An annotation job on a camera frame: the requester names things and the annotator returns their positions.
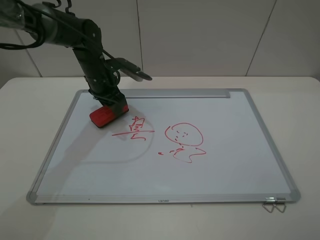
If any right metal binder clip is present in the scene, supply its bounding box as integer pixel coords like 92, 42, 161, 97
273, 197, 287, 213

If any black camera cable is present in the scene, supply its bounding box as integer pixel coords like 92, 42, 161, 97
0, 0, 121, 88

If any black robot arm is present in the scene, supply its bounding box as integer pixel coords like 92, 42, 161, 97
0, 0, 129, 114

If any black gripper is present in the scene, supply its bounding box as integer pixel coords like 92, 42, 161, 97
84, 76, 129, 113

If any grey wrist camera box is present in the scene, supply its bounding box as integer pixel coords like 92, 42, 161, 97
105, 57, 152, 82

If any metal binder clip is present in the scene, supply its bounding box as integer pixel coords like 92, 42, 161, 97
273, 197, 287, 213
262, 197, 276, 213

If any white aluminium-framed whiteboard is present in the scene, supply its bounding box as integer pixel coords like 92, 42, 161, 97
26, 88, 301, 205

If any red whiteboard eraser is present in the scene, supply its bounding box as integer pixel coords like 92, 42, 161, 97
89, 104, 129, 128

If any left metal binder clip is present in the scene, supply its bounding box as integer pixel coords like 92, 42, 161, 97
262, 197, 276, 213

